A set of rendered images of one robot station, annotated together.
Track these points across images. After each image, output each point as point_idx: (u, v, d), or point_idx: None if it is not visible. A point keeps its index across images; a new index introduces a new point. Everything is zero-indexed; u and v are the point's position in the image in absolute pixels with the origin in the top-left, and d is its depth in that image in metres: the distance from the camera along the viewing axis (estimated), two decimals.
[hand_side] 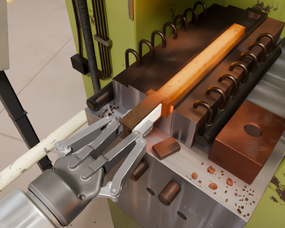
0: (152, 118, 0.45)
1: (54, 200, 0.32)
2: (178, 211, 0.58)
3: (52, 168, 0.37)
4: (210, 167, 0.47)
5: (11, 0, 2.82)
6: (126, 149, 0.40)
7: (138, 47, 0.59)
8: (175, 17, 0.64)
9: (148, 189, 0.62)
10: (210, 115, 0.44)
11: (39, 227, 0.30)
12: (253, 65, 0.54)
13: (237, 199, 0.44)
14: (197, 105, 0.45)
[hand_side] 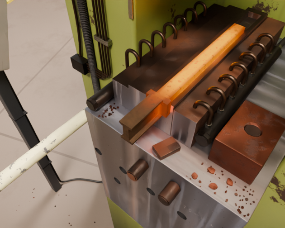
0: None
1: None
2: (178, 211, 0.58)
3: None
4: (210, 167, 0.47)
5: (11, 0, 2.82)
6: None
7: (138, 47, 0.59)
8: (175, 17, 0.64)
9: (148, 189, 0.62)
10: (210, 115, 0.44)
11: None
12: (253, 65, 0.54)
13: (237, 199, 0.44)
14: (197, 105, 0.45)
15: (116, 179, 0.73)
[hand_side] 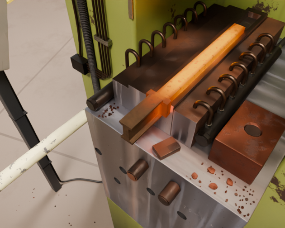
0: None
1: None
2: (178, 211, 0.58)
3: None
4: (210, 167, 0.47)
5: (11, 0, 2.82)
6: None
7: (138, 47, 0.59)
8: (175, 17, 0.64)
9: (148, 189, 0.62)
10: (210, 115, 0.44)
11: None
12: (253, 65, 0.54)
13: (237, 199, 0.44)
14: (197, 105, 0.45)
15: (116, 179, 0.73)
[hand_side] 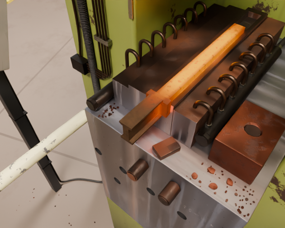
0: None
1: None
2: (178, 211, 0.58)
3: None
4: (210, 167, 0.47)
5: (11, 0, 2.82)
6: None
7: (138, 47, 0.59)
8: (175, 17, 0.64)
9: (148, 189, 0.62)
10: (210, 115, 0.44)
11: None
12: (253, 65, 0.54)
13: (237, 199, 0.44)
14: (197, 105, 0.45)
15: (116, 179, 0.73)
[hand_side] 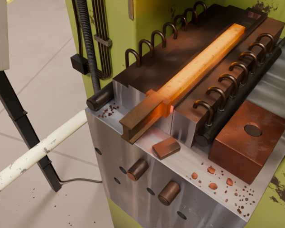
0: None
1: None
2: (178, 211, 0.58)
3: None
4: (210, 167, 0.47)
5: (11, 0, 2.82)
6: None
7: (138, 47, 0.59)
8: (175, 17, 0.64)
9: (148, 189, 0.62)
10: (210, 115, 0.44)
11: None
12: (253, 65, 0.54)
13: (237, 199, 0.44)
14: (197, 105, 0.45)
15: (116, 179, 0.73)
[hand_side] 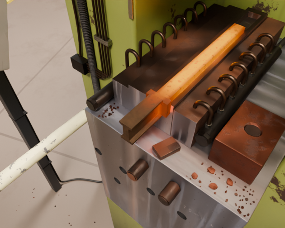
0: None
1: None
2: (178, 211, 0.58)
3: None
4: (210, 167, 0.47)
5: (11, 0, 2.82)
6: None
7: (138, 47, 0.59)
8: (175, 17, 0.64)
9: (148, 189, 0.62)
10: (210, 115, 0.44)
11: None
12: (253, 65, 0.54)
13: (237, 199, 0.44)
14: (197, 105, 0.45)
15: (116, 179, 0.73)
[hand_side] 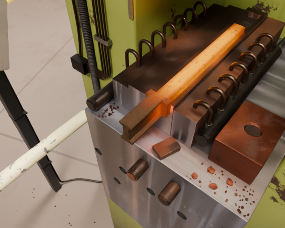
0: None
1: None
2: (178, 211, 0.58)
3: None
4: (210, 167, 0.47)
5: (11, 0, 2.82)
6: None
7: (138, 47, 0.59)
8: (175, 17, 0.64)
9: (148, 189, 0.62)
10: (210, 115, 0.44)
11: None
12: (253, 65, 0.54)
13: (237, 199, 0.44)
14: (197, 105, 0.45)
15: (116, 179, 0.73)
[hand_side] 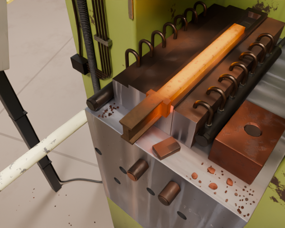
0: None
1: None
2: (178, 211, 0.58)
3: None
4: (210, 167, 0.47)
5: (11, 0, 2.82)
6: None
7: (138, 47, 0.59)
8: (175, 17, 0.64)
9: (148, 189, 0.62)
10: (210, 115, 0.44)
11: None
12: (253, 65, 0.54)
13: (237, 199, 0.44)
14: (197, 105, 0.45)
15: (116, 179, 0.73)
